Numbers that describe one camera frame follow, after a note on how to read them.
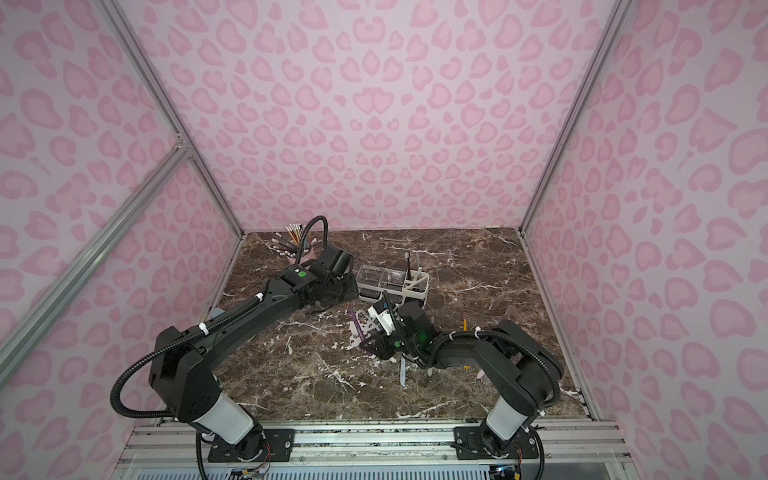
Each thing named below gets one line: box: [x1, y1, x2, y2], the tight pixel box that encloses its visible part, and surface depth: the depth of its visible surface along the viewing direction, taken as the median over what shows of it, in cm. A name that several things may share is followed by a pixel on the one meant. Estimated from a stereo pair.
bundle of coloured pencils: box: [271, 223, 309, 257], surface depth 103 cm
